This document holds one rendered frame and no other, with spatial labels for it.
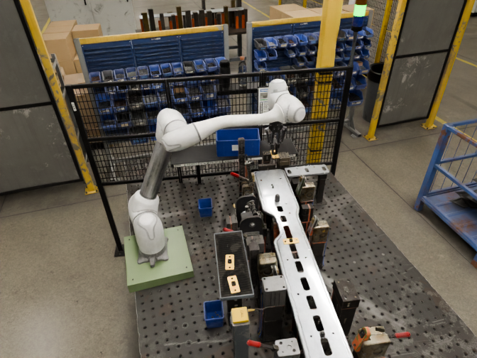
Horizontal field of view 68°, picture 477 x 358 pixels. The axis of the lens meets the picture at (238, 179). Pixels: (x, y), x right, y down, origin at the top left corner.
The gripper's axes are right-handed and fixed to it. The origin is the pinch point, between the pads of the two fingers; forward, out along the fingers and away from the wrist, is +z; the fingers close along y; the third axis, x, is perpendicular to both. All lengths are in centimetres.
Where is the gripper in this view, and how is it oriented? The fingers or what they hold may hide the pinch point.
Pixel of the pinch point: (275, 148)
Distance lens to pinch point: 211.1
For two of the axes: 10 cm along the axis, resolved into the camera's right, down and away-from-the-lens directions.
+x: -1.3, -5.9, 7.9
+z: 0.2, 8.0, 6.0
